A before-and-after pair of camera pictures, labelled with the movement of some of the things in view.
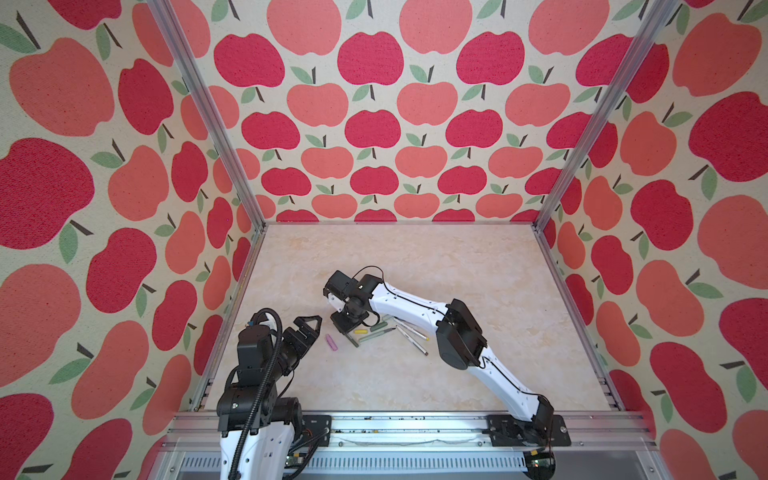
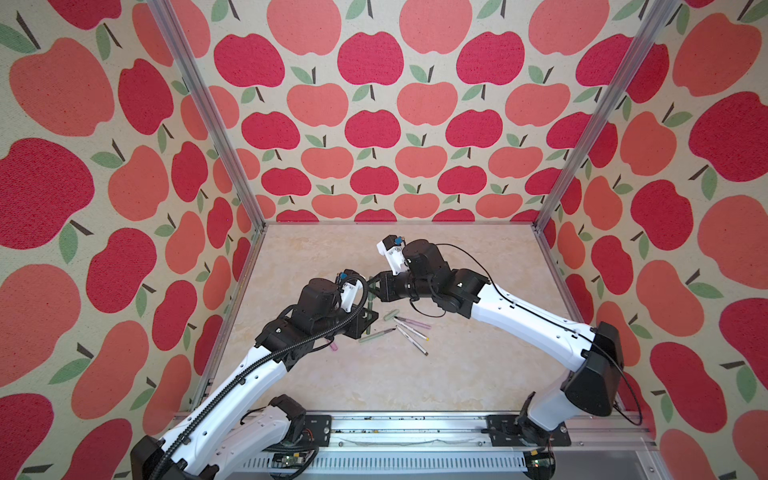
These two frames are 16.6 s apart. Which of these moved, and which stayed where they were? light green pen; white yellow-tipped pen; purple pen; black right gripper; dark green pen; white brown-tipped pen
Moved: dark green pen; black right gripper
Stayed: purple pen; light green pen; white yellow-tipped pen; white brown-tipped pen
